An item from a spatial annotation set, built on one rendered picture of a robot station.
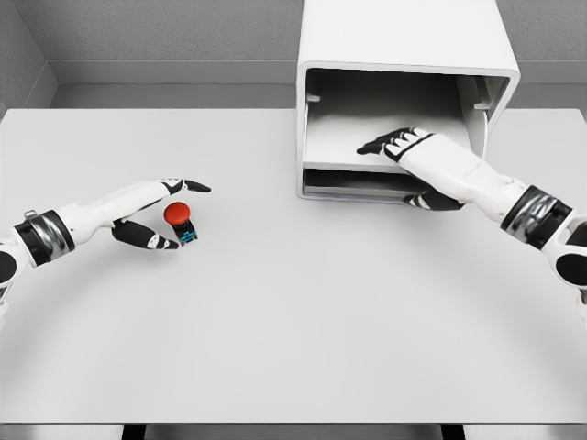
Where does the white cabinet drawer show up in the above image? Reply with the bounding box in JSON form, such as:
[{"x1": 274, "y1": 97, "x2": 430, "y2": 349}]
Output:
[{"x1": 302, "y1": 108, "x2": 488, "y2": 174}]

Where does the white tabletop storage cabinet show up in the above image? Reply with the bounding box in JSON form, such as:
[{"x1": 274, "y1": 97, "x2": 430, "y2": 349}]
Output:
[{"x1": 296, "y1": 0, "x2": 522, "y2": 203}]

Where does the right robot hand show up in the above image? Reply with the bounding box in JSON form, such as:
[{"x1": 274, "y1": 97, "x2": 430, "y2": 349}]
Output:
[{"x1": 356, "y1": 126, "x2": 482, "y2": 213}]

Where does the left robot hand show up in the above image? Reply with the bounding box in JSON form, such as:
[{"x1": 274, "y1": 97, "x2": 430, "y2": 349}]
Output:
[{"x1": 94, "y1": 177, "x2": 213, "y2": 252}]

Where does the red button load switch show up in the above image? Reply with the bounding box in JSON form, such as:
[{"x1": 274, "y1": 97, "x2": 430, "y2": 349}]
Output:
[{"x1": 163, "y1": 201, "x2": 201, "y2": 247}]

